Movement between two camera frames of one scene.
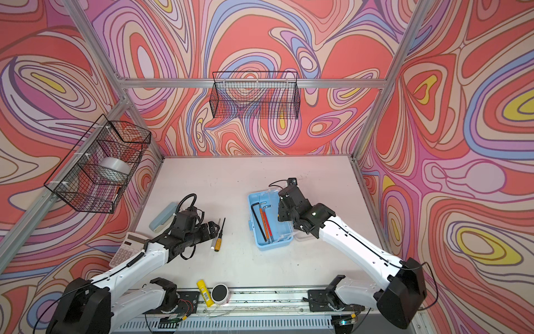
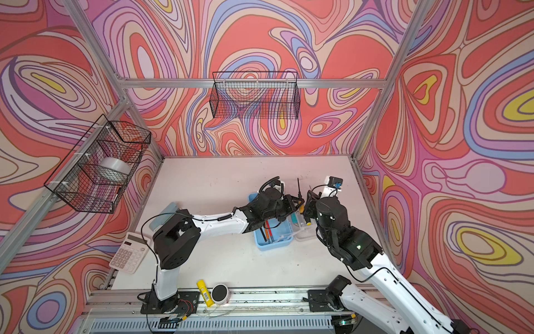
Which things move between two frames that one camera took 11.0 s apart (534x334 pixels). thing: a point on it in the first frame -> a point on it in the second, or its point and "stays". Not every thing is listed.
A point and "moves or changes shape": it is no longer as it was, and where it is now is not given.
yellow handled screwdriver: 217,243 moves or changes shape
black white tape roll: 220,293 stays
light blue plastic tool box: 268,232 stays
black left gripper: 206,234 -> 290,202
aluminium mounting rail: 274,312 stays
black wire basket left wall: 92,175 stays
